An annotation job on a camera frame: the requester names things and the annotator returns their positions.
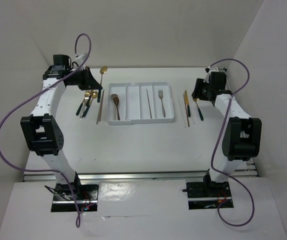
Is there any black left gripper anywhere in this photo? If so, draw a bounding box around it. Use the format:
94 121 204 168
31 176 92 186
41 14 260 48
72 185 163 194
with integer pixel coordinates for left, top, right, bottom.
67 66 102 91

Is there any gold spoon green handle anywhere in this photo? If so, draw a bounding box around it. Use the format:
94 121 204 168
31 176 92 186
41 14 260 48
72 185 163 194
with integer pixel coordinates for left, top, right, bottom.
81 91 98 118
97 65 108 103

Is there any gold fork green handle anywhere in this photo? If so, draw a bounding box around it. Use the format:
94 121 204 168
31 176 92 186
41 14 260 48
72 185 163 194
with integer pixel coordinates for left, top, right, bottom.
193 98 204 121
76 90 91 117

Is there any silver fork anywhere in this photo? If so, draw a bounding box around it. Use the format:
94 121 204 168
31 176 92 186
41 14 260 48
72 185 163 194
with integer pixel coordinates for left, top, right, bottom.
158 89 166 118

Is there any metal chopstick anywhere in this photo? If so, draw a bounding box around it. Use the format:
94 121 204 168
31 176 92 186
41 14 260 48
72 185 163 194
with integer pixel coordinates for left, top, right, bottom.
146 89 153 119

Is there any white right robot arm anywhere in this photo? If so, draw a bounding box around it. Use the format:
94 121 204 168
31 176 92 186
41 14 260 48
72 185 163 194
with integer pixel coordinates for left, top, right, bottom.
192 67 262 197

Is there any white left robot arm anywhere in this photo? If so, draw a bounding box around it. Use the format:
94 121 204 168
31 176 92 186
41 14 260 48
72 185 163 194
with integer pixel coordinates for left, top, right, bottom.
20 53 102 200

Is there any brown chopstick pair left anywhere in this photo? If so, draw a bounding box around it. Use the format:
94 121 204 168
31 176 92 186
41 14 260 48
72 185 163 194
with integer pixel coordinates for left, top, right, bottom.
96 90 105 125

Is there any brown chopstick right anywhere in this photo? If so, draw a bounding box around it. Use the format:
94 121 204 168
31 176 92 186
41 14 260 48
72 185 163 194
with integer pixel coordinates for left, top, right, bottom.
182 93 190 127

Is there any white cutlery tray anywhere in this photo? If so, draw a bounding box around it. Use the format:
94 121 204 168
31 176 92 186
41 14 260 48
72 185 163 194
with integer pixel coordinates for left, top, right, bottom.
106 82 175 126

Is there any gold knife green handle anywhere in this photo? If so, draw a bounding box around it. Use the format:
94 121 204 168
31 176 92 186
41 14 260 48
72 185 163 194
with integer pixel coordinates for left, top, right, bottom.
79 96 91 120
184 90 191 118

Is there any gold knife left green handle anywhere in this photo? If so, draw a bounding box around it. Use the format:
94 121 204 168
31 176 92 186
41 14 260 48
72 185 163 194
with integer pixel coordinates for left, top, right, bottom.
79 96 91 120

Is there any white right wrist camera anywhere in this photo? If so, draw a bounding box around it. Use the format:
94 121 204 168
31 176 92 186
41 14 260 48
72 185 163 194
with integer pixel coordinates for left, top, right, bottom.
204 66 219 82

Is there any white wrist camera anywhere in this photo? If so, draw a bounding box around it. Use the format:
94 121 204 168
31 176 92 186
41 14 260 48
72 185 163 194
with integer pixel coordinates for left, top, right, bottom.
72 52 87 68
204 66 219 82

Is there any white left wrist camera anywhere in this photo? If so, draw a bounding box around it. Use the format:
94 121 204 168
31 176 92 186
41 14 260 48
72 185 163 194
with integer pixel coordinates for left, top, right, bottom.
72 52 87 68

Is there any aluminium rail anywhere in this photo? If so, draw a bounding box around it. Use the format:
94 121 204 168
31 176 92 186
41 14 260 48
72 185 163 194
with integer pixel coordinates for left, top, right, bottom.
23 169 259 182

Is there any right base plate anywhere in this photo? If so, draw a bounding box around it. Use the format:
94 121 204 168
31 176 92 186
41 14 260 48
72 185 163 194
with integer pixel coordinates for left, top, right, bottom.
182 182 234 210

